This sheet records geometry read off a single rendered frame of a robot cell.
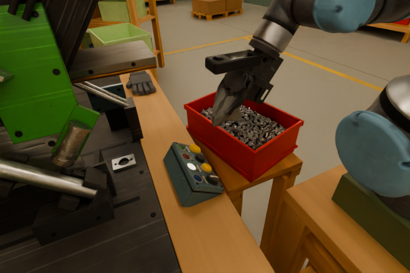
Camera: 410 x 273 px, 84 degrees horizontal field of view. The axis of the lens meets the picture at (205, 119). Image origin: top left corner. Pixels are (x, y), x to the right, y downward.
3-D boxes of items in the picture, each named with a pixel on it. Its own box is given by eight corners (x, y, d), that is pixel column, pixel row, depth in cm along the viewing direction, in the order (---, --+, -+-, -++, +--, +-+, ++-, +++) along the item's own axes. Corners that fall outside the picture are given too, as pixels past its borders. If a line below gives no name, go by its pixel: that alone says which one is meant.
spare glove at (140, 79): (124, 78, 101) (122, 73, 99) (148, 74, 104) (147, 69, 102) (129, 99, 85) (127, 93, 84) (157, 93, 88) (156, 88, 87)
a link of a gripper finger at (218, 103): (227, 130, 58) (246, 98, 55) (209, 124, 55) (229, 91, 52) (221, 123, 60) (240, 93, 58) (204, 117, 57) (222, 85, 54)
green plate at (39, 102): (88, 114, 50) (52, 8, 42) (85, 126, 42) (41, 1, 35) (27, 129, 46) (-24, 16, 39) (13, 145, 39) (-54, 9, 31)
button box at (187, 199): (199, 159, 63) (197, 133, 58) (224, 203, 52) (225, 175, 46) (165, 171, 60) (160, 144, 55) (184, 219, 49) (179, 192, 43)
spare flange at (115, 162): (113, 172, 56) (113, 170, 55) (112, 161, 59) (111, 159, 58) (136, 165, 57) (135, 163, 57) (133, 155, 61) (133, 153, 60)
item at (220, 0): (224, 10, 700) (224, -18, 657) (242, 14, 646) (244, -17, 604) (191, 16, 644) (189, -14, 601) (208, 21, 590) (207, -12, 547)
